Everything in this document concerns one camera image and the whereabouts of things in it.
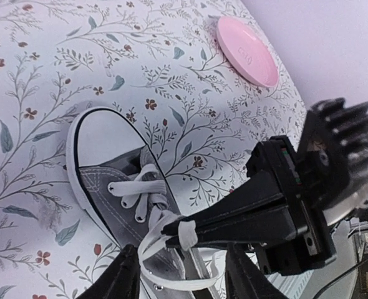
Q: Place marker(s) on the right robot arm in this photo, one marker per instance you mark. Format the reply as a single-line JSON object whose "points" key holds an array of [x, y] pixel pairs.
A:
{"points": [[332, 161]]}

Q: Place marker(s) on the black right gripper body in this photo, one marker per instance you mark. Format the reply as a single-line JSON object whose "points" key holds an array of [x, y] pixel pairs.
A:
{"points": [[301, 240]]}

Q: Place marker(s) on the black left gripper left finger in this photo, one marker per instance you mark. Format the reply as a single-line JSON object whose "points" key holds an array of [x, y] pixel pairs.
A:
{"points": [[120, 280]]}

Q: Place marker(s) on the floral table mat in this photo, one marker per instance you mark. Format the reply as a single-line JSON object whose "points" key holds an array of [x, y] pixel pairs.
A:
{"points": [[158, 64]]}

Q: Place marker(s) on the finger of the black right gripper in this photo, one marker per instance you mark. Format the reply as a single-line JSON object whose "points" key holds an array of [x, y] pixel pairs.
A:
{"points": [[272, 225], [255, 195]]}

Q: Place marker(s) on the pink plate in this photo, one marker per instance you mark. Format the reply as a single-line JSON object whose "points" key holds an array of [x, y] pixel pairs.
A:
{"points": [[246, 52]]}

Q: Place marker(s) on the grey canvas sneaker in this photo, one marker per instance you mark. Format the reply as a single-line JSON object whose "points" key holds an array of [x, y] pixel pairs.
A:
{"points": [[117, 180]]}

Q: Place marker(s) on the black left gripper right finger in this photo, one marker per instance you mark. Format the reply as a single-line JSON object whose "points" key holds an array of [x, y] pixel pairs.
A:
{"points": [[243, 279]]}

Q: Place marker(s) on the white shoelace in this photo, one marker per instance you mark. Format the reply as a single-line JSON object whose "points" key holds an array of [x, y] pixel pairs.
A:
{"points": [[146, 188]]}

